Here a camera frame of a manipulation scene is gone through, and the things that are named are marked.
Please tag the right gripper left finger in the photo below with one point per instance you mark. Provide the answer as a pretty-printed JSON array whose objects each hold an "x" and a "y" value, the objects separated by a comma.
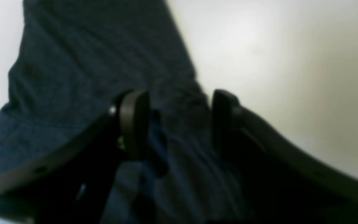
[{"x": 128, "y": 115}]

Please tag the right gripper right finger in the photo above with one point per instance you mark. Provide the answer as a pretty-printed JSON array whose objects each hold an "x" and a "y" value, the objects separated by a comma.
[{"x": 229, "y": 117}]

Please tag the black T-shirt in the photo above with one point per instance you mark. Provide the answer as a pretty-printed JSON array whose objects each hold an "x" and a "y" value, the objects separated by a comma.
[{"x": 75, "y": 57}]

